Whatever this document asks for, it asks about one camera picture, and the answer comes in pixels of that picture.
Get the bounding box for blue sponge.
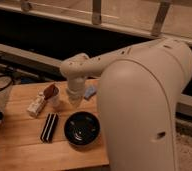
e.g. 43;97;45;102
84;86;97;100

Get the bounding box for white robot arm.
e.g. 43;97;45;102
60;38;192;171

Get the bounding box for metal railing post right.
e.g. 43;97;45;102
151;0;172;37

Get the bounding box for black cable loop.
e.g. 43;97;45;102
0;73;15;93

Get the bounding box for black round bowl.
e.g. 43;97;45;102
64;111;100;146

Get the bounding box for black white striped eraser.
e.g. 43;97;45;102
40;114;59;143

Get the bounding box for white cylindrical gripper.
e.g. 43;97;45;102
67;80;85;100

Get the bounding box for white small box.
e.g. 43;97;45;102
27;94;46;117

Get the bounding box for brown object in cup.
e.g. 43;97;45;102
43;84;59;100

